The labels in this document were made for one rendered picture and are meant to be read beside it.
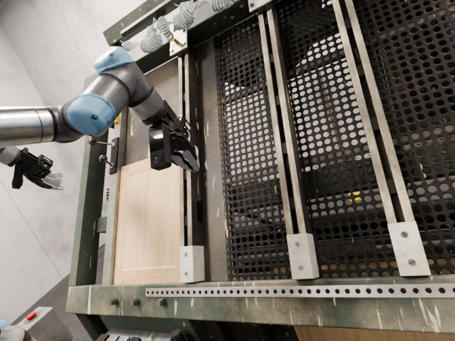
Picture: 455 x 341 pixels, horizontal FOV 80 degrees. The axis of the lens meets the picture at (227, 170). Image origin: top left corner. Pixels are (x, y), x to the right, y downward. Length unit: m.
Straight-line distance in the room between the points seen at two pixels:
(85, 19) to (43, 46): 0.87
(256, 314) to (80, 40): 4.24
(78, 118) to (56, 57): 4.39
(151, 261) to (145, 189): 0.33
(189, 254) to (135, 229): 0.39
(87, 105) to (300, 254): 0.66
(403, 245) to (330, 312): 0.26
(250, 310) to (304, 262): 0.24
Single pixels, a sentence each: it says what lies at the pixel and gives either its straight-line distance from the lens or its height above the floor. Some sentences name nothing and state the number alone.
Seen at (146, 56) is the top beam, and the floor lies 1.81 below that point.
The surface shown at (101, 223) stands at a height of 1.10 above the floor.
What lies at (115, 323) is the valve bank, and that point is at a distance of 1.42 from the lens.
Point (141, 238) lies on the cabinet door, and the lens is 1.31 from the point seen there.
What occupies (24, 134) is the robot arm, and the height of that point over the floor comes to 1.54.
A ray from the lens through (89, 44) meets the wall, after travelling 4.54.
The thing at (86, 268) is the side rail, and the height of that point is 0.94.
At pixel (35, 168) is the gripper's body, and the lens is 1.23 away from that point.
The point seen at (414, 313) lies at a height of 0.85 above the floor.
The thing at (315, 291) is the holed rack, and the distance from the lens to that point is 0.86.
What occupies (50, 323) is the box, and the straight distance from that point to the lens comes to 1.51.
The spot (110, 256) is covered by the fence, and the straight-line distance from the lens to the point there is 1.42.
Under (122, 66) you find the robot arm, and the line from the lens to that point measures 0.63.
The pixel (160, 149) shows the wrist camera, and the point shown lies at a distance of 0.65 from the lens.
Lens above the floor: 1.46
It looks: 14 degrees down
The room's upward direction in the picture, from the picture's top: 22 degrees counter-clockwise
